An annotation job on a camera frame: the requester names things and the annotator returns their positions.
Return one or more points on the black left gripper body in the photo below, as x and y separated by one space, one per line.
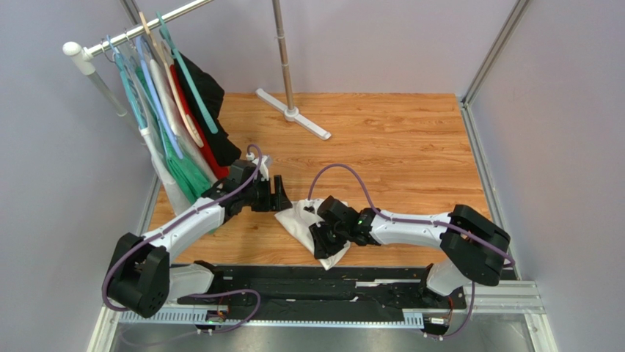
258 197

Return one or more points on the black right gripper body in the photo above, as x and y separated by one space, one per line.
325 233

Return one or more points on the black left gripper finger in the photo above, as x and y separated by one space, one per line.
280 201
278 185

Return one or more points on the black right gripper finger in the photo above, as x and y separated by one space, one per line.
320 233
334 245

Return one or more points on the white cloth napkin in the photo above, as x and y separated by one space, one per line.
297 220

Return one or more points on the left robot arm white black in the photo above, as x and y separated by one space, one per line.
142 276

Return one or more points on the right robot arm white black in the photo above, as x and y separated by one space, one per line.
476 249

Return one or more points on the green hanging garment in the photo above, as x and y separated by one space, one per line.
183 180

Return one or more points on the white hanging garment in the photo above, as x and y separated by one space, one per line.
178 162

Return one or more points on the wooden hanger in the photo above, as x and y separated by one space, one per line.
171 83

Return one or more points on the light teal plastic hanger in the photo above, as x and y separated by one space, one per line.
126 75

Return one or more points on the blue plastic hanger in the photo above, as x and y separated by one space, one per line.
144 60

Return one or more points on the white clothes rack stand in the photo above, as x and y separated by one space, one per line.
251 46

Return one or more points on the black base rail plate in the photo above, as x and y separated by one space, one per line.
312 292

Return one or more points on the white slotted cable duct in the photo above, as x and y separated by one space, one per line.
190 315

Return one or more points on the aluminium frame rail right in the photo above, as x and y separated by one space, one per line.
479 140

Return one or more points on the aluminium frame rail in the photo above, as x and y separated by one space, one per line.
479 140
105 332

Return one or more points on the aluminium frame rail left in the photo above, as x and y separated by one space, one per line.
105 332

